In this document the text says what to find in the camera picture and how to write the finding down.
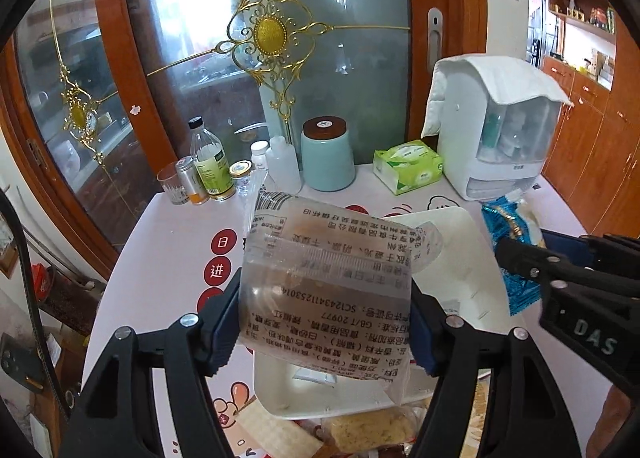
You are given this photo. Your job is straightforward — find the person's right forearm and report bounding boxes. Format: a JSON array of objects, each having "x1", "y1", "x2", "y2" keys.
[{"x1": 590, "y1": 380, "x2": 632, "y2": 458}]

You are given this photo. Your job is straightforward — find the white cosmetic organizer box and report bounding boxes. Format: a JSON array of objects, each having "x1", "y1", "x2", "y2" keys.
[{"x1": 436, "y1": 56, "x2": 563, "y2": 201}]

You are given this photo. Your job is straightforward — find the blue snack packet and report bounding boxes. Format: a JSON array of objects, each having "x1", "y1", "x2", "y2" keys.
[{"x1": 481, "y1": 195, "x2": 547, "y2": 316}]

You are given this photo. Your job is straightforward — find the wooden cabinet with shelves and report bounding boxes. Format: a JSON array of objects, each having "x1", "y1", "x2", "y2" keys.
[{"x1": 540, "y1": 0, "x2": 640, "y2": 239}]

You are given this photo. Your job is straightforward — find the silver door handle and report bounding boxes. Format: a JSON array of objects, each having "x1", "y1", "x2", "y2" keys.
[{"x1": 427, "y1": 8, "x2": 444, "y2": 66}]

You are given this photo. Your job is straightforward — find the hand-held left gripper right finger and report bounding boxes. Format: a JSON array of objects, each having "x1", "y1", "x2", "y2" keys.
[{"x1": 407, "y1": 288, "x2": 583, "y2": 458}]

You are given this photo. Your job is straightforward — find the teal canister with brown lid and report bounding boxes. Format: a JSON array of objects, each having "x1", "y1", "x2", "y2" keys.
[{"x1": 300, "y1": 115, "x2": 357, "y2": 192}]

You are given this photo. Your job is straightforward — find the printed tablecloth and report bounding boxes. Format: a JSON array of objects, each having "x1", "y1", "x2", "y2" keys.
[{"x1": 82, "y1": 161, "x2": 591, "y2": 458}]

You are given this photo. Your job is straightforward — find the glass bottle with green label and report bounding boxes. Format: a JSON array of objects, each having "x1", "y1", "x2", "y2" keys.
[{"x1": 188, "y1": 117, "x2": 237, "y2": 201}]

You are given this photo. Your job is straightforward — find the dark woven basket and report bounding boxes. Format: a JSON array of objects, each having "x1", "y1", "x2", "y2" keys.
[{"x1": 40, "y1": 278, "x2": 107, "y2": 335}]

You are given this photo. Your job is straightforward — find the small white pill bottle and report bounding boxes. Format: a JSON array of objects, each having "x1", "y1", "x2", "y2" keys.
[{"x1": 250, "y1": 140, "x2": 270, "y2": 171}]

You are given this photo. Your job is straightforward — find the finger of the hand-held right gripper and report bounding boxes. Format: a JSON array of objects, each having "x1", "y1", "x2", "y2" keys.
[
  {"x1": 495, "y1": 237, "x2": 640, "y2": 291},
  {"x1": 542, "y1": 231, "x2": 640, "y2": 271}
]

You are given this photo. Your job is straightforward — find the wooden picture frame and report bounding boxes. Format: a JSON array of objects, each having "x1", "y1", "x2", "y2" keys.
[{"x1": 0, "y1": 218, "x2": 19, "y2": 280}]

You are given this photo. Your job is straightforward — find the red container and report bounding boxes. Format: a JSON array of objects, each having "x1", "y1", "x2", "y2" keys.
[{"x1": 32, "y1": 263, "x2": 57, "y2": 300}]

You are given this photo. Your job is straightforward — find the black flat device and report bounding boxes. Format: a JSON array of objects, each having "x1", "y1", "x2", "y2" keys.
[{"x1": 0, "y1": 333, "x2": 32, "y2": 390}]

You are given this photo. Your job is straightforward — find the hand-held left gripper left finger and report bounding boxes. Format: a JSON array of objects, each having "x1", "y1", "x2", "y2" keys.
[{"x1": 72, "y1": 268, "x2": 243, "y2": 458}]

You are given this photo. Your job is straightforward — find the yellow cracker packet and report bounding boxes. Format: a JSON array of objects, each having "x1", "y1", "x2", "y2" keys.
[{"x1": 320, "y1": 405, "x2": 418, "y2": 454}]

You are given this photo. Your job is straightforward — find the wooden glass door with ornament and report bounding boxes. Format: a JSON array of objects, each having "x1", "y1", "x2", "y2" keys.
[
  {"x1": 92, "y1": 0, "x2": 488, "y2": 174},
  {"x1": 10, "y1": 0, "x2": 151, "y2": 279}
]

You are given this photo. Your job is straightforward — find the white plastic tray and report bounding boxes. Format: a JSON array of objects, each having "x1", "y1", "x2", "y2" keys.
[{"x1": 252, "y1": 205, "x2": 506, "y2": 421}]

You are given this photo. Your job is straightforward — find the small lidded glass jar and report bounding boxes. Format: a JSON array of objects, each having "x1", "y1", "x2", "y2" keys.
[{"x1": 229, "y1": 159, "x2": 253, "y2": 196}]

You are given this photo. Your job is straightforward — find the small metal can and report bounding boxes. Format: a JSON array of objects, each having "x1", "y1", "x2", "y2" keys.
[{"x1": 175, "y1": 157, "x2": 210, "y2": 205}]

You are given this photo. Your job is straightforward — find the white plastic bottle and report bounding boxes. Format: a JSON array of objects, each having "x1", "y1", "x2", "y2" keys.
[{"x1": 265, "y1": 135, "x2": 302, "y2": 196}]

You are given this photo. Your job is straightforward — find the green tissue pack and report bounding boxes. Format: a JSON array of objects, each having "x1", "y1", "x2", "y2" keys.
[{"x1": 373, "y1": 139, "x2": 445, "y2": 196}]

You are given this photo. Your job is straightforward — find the clear printed snack packet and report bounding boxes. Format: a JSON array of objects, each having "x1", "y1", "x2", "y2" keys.
[{"x1": 239, "y1": 188, "x2": 443, "y2": 406}]

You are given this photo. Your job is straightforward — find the beige wafer packet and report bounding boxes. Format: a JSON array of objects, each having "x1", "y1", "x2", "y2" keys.
[{"x1": 235, "y1": 398, "x2": 326, "y2": 458}]

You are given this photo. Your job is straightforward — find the white cloth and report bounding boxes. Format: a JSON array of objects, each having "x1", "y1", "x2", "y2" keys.
[{"x1": 421, "y1": 54, "x2": 574, "y2": 138}]

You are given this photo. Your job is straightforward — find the black cable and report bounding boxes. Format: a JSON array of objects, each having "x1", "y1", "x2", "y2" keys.
[{"x1": 0, "y1": 191, "x2": 67, "y2": 416}]

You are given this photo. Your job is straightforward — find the clear drinking glass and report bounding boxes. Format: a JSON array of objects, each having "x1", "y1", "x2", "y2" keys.
[{"x1": 157, "y1": 163, "x2": 188, "y2": 205}]

